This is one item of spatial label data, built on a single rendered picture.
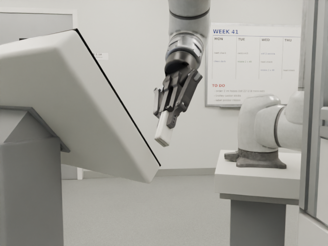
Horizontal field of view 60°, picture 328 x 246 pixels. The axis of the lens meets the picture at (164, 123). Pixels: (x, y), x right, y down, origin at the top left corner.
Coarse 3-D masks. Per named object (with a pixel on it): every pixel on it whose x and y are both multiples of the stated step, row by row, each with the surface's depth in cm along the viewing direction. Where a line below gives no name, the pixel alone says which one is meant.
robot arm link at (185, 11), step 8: (168, 0) 67; (176, 0) 64; (184, 0) 63; (192, 0) 63; (200, 0) 64; (208, 0) 65; (176, 8) 66; (184, 8) 65; (192, 8) 65; (200, 8) 65; (208, 8) 68; (184, 16) 67; (192, 16) 66
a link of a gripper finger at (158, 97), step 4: (156, 88) 67; (156, 92) 66; (160, 92) 66; (156, 96) 65; (160, 96) 65; (156, 100) 64; (160, 100) 64; (156, 104) 62; (160, 104) 63; (156, 108) 61; (156, 112) 60
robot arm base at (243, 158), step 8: (232, 152) 116; (240, 152) 112; (248, 152) 108; (256, 152) 107; (272, 152) 107; (232, 160) 115; (240, 160) 110; (248, 160) 108; (256, 160) 107; (264, 160) 107; (272, 160) 107; (280, 160) 110; (280, 168) 105
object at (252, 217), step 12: (240, 204) 108; (252, 204) 107; (264, 204) 106; (276, 204) 105; (288, 204) 100; (240, 216) 108; (252, 216) 107; (264, 216) 106; (276, 216) 105; (240, 228) 109; (252, 228) 108; (264, 228) 107; (276, 228) 106; (240, 240) 109; (252, 240) 108; (264, 240) 107; (276, 240) 106
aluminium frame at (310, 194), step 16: (320, 0) 36; (320, 16) 36; (320, 32) 36; (320, 48) 36; (320, 64) 36; (320, 80) 36; (304, 96) 39; (320, 96) 36; (304, 112) 39; (320, 112) 36; (304, 128) 39; (320, 128) 36; (304, 144) 39; (320, 144) 36; (304, 160) 39; (320, 160) 36; (304, 176) 39; (320, 176) 36; (304, 192) 40; (320, 192) 36; (304, 208) 40; (320, 208) 36
